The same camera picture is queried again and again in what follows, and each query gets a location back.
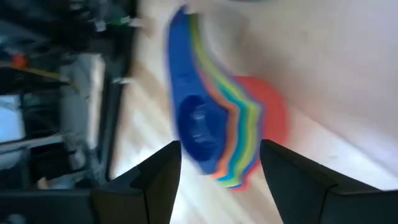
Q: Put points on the indigo measuring cup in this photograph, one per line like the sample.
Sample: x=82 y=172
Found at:
x=199 y=130

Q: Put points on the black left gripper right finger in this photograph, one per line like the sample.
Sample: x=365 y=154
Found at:
x=304 y=199

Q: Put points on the blue measuring cup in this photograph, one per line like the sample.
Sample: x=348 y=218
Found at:
x=262 y=124

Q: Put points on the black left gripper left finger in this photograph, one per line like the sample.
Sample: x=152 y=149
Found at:
x=130 y=202

